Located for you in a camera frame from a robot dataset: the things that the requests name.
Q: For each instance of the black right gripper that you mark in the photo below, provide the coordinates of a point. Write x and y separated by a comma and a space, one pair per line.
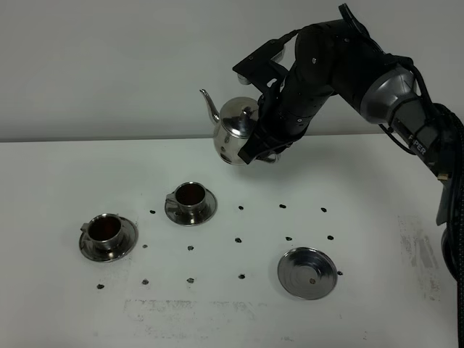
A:
288, 118

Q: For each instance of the stainless steel teapot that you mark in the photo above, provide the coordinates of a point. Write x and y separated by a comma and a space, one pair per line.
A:
234, 124

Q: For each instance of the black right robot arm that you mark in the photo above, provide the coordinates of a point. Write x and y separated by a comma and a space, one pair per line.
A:
387, 90

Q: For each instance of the steel teapot saucer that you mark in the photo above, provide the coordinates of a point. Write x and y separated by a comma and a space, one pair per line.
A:
307, 273

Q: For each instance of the steel teacup far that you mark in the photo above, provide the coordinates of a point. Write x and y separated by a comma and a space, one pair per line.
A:
188, 197

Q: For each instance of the steel teacup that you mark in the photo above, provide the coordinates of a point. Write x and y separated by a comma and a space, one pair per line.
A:
188, 197
103, 232

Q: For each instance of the steel saucer far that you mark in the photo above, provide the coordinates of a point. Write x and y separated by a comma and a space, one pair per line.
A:
191, 215

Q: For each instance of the steel teacup near left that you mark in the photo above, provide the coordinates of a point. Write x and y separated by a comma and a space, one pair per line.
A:
103, 232

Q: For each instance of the steel saucer near left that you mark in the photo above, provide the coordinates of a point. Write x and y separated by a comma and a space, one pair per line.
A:
130, 238

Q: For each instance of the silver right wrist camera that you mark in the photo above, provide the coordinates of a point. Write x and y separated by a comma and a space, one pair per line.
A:
262, 65

